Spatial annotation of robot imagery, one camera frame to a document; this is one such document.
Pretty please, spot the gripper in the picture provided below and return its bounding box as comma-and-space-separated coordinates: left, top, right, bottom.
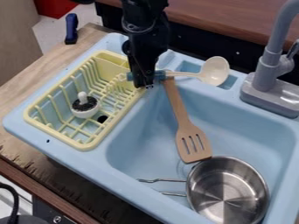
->
121, 38, 171, 89

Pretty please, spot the cream plastic ladle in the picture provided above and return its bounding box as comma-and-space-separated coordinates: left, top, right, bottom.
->
162, 55, 232, 88

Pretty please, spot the toy sink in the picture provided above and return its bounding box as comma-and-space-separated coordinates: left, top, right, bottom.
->
1, 31, 299, 224

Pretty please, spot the silver pot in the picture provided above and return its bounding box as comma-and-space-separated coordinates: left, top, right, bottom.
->
135, 155, 271, 224

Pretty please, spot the dish rack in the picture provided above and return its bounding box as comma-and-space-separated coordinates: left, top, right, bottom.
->
22, 49, 149, 152

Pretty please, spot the white toy mushroom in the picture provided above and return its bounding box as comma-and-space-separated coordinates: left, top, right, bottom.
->
70, 91, 103, 119

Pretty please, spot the wooden slotted spatula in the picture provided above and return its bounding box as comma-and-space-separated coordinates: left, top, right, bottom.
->
160, 76, 214, 165

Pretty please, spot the wooden desk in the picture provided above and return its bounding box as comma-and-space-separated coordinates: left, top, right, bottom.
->
94, 0, 299, 52

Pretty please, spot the red box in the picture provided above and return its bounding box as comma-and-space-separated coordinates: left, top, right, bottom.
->
32, 0, 81, 20

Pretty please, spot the tap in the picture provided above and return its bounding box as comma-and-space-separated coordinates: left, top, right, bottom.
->
238, 0, 299, 119

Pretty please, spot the blue clamp handle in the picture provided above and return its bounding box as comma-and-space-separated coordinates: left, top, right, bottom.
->
63, 12, 80, 46

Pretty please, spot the black cable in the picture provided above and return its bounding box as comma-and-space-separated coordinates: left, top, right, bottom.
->
0, 181, 22, 224

